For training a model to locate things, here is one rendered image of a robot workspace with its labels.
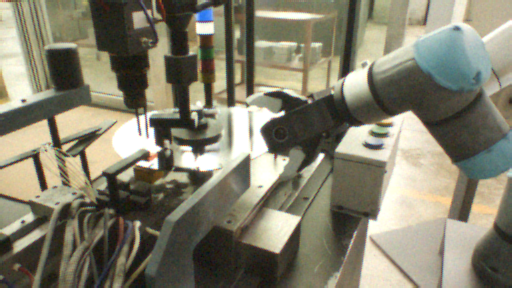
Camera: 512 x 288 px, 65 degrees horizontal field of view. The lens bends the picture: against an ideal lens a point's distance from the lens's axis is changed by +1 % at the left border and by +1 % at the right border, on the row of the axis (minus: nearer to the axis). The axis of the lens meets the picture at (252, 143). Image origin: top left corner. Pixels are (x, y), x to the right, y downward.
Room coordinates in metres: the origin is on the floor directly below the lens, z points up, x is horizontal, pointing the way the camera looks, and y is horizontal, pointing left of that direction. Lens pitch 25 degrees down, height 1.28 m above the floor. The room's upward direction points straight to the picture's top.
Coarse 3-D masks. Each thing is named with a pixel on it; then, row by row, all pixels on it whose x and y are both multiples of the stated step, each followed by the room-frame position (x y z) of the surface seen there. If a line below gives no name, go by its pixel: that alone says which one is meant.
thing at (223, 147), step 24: (144, 120) 0.81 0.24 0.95; (216, 120) 0.81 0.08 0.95; (240, 120) 0.81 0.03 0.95; (264, 120) 0.81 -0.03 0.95; (120, 144) 0.69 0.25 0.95; (144, 144) 0.68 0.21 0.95; (192, 144) 0.68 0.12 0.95; (216, 144) 0.68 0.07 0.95; (240, 144) 0.68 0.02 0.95; (264, 144) 0.69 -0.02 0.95; (168, 168) 0.59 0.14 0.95; (192, 168) 0.59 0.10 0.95; (216, 168) 0.59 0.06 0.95
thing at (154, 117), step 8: (184, 88) 0.66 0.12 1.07; (184, 96) 0.66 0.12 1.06; (184, 104) 0.66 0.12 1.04; (184, 112) 0.66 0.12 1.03; (152, 120) 0.66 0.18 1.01; (160, 120) 0.66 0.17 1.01; (168, 120) 0.66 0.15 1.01; (176, 120) 0.66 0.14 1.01; (184, 120) 0.66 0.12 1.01; (192, 120) 0.65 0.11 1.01; (160, 128) 0.66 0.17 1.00; (168, 128) 0.66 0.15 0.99; (176, 128) 0.66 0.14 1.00; (184, 128) 0.66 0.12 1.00; (192, 128) 0.65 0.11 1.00; (160, 136) 0.66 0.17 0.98; (168, 136) 0.67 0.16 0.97; (160, 144) 0.66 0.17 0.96
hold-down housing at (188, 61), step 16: (160, 0) 0.65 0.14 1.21; (176, 0) 0.64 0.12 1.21; (192, 0) 0.67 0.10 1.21; (176, 16) 0.64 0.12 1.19; (192, 16) 0.67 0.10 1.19; (176, 32) 0.65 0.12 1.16; (176, 48) 0.65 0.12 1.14; (176, 64) 0.64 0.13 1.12; (192, 64) 0.66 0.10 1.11; (176, 80) 0.65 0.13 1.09; (192, 80) 0.66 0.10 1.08
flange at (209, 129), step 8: (208, 120) 0.78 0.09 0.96; (200, 128) 0.72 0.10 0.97; (208, 128) 0.74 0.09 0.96; (216, 128) 0.74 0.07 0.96; (176, 136) 0.70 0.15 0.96; (184, 136) 0.70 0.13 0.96; (192, 136) 0.70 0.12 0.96; (200, 136) 0.70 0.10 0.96; (208, 136) 0.70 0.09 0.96; (216, 136) 0.71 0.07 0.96
